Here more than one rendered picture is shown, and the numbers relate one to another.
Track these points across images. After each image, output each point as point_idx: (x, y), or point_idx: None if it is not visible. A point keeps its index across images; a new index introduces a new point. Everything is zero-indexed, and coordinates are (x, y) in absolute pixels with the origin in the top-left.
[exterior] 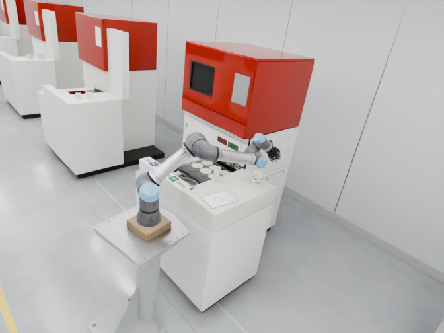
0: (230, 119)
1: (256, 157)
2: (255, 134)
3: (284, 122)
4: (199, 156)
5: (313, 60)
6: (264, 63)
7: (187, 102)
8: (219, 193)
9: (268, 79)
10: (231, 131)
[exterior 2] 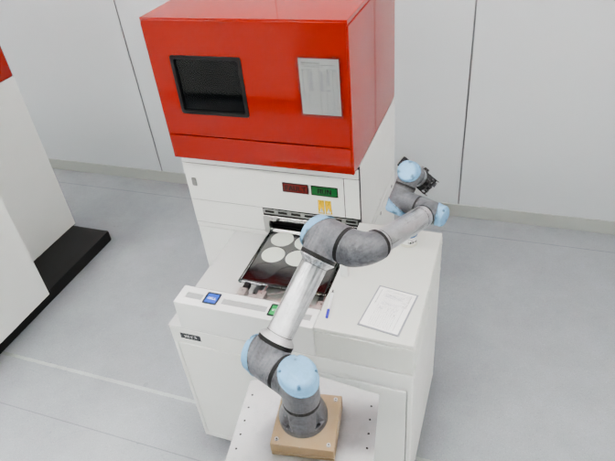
0: (311, 147)
1: (431, 211)
2: (399, 166)
3: (383, 105)
4: (357, 265)
5: None
6: (354, 22)
7: (187, 140)
8: (377, 298)
9: (361, 47)
10: (318, 167)
